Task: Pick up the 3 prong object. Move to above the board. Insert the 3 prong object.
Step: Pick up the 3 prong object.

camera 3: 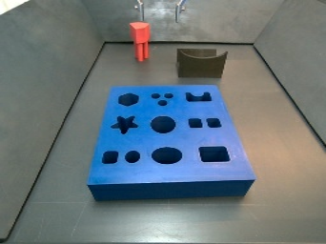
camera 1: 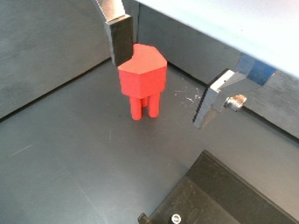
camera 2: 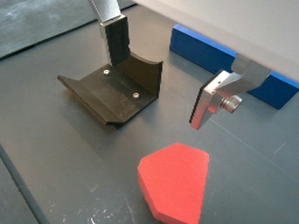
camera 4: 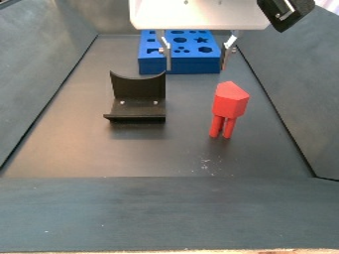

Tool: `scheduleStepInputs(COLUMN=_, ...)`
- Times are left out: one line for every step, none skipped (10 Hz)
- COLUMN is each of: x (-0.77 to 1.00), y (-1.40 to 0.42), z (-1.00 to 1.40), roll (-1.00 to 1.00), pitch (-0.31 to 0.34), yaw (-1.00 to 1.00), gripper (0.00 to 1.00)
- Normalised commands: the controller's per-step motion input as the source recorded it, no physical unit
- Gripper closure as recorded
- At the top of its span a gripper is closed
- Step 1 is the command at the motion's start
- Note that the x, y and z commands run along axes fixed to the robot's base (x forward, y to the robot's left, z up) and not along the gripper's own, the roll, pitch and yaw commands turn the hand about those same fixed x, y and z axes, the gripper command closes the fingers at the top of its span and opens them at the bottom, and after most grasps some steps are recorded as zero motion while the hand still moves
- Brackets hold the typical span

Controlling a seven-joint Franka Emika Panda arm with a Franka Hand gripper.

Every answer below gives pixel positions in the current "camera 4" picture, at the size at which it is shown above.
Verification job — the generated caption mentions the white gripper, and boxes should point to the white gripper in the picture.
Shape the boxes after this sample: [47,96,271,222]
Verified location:
[128,0,269,70]

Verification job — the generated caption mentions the red three prong object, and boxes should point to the red three prong object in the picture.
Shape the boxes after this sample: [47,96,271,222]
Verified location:
[210,81,251,139]

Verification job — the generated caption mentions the blue shape sorting board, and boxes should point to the blue shape sorting board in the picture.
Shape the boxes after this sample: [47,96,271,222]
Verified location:
[138,30,222,74]

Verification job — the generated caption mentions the black curved holder stand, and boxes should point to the black curved holder stand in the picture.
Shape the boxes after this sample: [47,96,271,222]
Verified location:
[103,72,166,123]

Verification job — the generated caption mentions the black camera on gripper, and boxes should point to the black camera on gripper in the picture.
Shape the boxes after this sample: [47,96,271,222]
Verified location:
[257,0,315,32]

